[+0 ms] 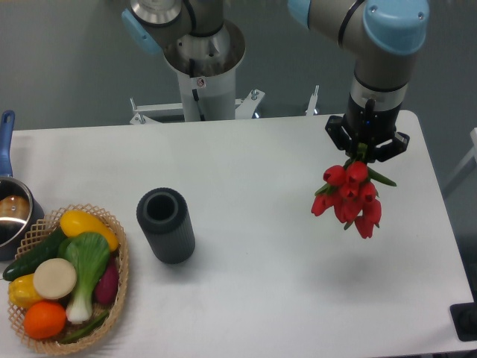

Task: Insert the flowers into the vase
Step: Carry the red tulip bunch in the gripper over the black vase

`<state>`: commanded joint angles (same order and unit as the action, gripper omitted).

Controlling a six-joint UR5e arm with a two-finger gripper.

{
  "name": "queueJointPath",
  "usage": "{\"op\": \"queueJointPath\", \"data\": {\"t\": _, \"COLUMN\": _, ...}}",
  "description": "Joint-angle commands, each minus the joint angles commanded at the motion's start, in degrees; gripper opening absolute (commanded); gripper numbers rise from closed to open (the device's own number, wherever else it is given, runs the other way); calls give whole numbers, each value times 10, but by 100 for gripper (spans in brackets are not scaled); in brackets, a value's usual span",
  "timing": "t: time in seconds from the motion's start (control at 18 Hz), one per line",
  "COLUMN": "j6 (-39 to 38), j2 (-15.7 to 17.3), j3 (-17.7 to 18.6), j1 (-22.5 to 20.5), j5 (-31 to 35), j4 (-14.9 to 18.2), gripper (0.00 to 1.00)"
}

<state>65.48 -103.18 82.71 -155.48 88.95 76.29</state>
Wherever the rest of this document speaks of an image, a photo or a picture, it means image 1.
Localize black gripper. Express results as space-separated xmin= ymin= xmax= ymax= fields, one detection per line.
xmin=325 ymin=95 xmax=410 ymax=163

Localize red tulip bouquet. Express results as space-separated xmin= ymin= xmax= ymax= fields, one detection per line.
xmin=311 ymin=143 xmax=397 ymax=239

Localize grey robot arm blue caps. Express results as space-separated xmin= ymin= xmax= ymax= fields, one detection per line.
xmin=121 ymin=1 xmax=429 ymax=163

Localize dark grey ribbed vase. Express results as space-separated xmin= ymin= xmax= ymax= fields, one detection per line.
xmin=136 ymin=187 xmax=195 ymax=264

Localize white furniture at right edge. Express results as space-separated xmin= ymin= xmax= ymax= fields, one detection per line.
xmin=441 ymin=128 xmax=476 ymax=199

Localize black device at table edge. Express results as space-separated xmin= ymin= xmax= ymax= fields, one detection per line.
xmin=449 ymin=302 xmax=476 ymax=342

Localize purple sweet potato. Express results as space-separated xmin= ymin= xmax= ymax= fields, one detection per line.
xmin=94 ymin=257 xmax=119 ymax=305

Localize green bok choy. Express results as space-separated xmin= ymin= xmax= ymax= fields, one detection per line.
xmin=58 ymin=232 xmax=110 ymax=324

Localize yellow squash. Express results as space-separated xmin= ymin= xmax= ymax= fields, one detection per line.
xmin=60 ymin=210 xmax=119 ymax=252

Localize green bean pod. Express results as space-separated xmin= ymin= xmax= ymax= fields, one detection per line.
xmin=58 ymin=311 xmax=110 ymax=344

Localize woven wicker basket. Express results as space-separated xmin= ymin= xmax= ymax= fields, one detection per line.
xmin=7 ymin=204 xmax=129 ymax=356

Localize green cucumber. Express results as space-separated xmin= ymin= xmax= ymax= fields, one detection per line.
xmin=2 ymin=227 xmax=66 ymax=281

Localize orange fruit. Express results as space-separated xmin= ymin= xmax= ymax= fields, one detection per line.
xmin=23 ymin=301 xmax=66 ymax=339

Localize yellow bell pepper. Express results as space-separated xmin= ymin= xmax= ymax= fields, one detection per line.
xmin=8 ymin=274 xmax=45 ymax=309

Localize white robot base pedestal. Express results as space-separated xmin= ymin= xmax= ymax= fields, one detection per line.
xmin=130 ymin=20 xmax=265 ymax=125

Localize blue handled saucepan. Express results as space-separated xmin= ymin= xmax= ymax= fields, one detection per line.
xmin=1 ymin=110 xmax=44 ymax=262

